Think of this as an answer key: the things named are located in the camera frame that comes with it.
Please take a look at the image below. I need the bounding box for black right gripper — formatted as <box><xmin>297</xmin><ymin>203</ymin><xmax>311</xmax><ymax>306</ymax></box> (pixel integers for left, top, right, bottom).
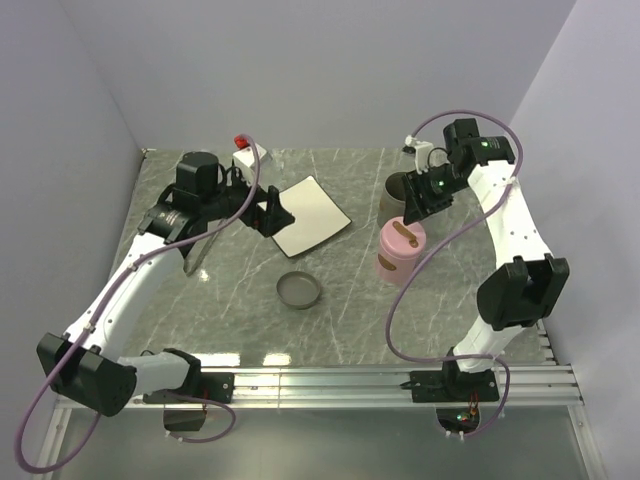
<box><xmin>401</xmin><ymin>164</ymin><xmax>470</xmax><ymax>226</ymax></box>

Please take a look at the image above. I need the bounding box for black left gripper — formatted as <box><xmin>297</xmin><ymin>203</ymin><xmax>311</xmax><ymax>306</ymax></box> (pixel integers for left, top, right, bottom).
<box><xmin>202</xmin><ymin>165</ymin><xmax>295</xmax><ymax>237</ymax></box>

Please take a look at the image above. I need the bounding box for grey cylindrical container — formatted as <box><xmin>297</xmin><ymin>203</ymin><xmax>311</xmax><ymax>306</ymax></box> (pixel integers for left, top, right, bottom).
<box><xmin>377</xmin><ymin>172</ymin><xmax>406</xmax><ymax>228</ymax></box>

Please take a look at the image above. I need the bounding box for pink round lid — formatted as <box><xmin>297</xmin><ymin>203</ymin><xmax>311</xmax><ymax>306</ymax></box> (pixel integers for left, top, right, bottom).
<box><xmin>380</xmin><ymin>217</ymin><xmax>426</xmax><ymax>257</ymax></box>

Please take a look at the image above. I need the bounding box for pink cylindrical container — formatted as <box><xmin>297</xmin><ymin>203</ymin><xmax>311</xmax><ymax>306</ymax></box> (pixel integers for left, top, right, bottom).
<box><xmin>374</xmin><ymin>241</ymin><xmax>424</xmax><ymax>285</ymax></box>

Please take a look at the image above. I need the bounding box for grey round lid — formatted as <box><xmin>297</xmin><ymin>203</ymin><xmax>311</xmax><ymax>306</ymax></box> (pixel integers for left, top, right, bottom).
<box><xmin>276</xmin><ymin>271</ymin><xmax>321</xmax><ymax>310</ymax></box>

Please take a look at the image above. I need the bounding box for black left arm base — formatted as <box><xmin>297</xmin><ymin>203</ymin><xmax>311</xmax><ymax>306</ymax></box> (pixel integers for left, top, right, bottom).
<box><xmin>142</xmin><ymin>371</ymin><xmax>235</xmax><ymax>404</ymax></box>

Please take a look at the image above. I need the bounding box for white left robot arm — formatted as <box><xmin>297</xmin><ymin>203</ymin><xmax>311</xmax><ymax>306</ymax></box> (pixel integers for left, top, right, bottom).
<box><xmin>36</xmin><ymin>145</ymin><xmax>294</xmax><ymax>417</ymax></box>

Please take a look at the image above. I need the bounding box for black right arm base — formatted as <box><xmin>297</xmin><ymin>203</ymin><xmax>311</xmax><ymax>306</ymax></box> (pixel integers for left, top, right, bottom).
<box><xmin>400</xmin><ymin>370</ymin><xmax>500</xmax><ymax>403</ymax></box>

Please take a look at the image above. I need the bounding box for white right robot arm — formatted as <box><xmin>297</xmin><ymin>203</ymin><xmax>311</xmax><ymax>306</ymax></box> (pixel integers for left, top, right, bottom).
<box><xmin>402</xmin><ymin>110</ymin><xmax>570</xmax><ymax>401</ymax></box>

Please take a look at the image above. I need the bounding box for white square plate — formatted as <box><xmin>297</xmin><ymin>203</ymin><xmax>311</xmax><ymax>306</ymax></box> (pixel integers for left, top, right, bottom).
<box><xmin>273</xmin><ymin>176</ymin><xmax>352</xmax><ymax>258</ymax></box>

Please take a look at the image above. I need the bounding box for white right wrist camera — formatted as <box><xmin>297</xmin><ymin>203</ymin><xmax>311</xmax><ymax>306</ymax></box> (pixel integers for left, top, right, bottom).
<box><xmin>402</xmin><ymin>135</ymin><xmax>435</xmax><ymax>174</ymax></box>

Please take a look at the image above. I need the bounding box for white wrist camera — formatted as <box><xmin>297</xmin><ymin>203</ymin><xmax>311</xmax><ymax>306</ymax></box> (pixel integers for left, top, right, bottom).
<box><xmin>402</xmin><ymin>135</ymin><xmax>435</xmax><ymax>174</ymax></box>
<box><xmin>233</xmin><ymin>135</ymin><xmax>271</xmax><ymax>177</ymax></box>

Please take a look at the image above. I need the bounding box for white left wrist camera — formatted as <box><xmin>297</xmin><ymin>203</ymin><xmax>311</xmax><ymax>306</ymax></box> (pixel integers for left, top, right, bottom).
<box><xmin>233</xmin><ymin>135</ymin><xmax>271</xmax><ymax>177</ymax></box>

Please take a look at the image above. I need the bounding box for aluminium front rail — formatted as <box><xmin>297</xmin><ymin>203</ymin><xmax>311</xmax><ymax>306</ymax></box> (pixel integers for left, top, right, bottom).
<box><xmin>54</xmin><ymin>364</ymin><xmax>586</xmax><ymax>411</ymax></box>

